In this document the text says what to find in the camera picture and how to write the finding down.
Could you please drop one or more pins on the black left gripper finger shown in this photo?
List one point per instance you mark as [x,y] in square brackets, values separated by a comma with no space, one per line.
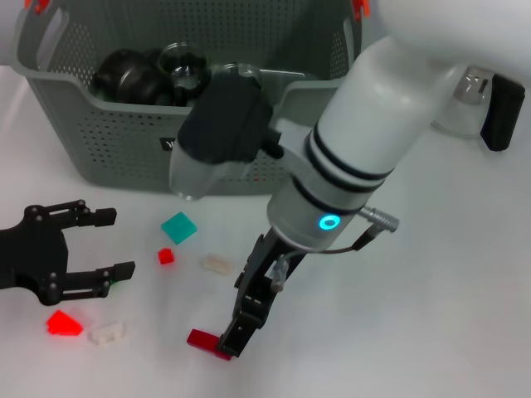
[103,216]
[124,270]

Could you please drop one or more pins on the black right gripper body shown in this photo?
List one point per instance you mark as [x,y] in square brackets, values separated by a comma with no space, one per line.
[259,282]

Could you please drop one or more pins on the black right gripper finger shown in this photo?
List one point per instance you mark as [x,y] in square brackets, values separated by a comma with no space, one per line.
[238,336]

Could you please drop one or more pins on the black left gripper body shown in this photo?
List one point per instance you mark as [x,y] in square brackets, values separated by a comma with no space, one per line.
[33,253]

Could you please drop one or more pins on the dark red curved toy brick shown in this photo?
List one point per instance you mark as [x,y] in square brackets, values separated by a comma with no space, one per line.
[201,338]

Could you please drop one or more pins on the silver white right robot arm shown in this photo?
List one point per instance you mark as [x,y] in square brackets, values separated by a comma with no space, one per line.
[365,124]

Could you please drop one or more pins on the grey perforated plastic storage basket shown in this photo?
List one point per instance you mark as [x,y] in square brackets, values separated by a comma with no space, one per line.
[124,145]

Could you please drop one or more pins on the small red toy brick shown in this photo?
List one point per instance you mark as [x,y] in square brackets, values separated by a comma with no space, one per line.
[166,256]

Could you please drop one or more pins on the white toy brick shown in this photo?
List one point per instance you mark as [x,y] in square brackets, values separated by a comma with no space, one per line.
[108,333]
[215,264]

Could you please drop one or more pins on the teal square toy brick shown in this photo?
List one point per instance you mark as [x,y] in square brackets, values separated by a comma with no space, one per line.
[178,228]

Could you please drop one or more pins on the red sloped toy brick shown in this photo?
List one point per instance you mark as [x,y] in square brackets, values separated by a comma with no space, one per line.
[62,323]

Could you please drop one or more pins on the black clay teapot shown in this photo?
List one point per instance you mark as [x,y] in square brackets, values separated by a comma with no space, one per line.
[112,66]

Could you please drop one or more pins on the right wrist camera housing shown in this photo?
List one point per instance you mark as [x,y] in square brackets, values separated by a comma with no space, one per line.
[228,120]

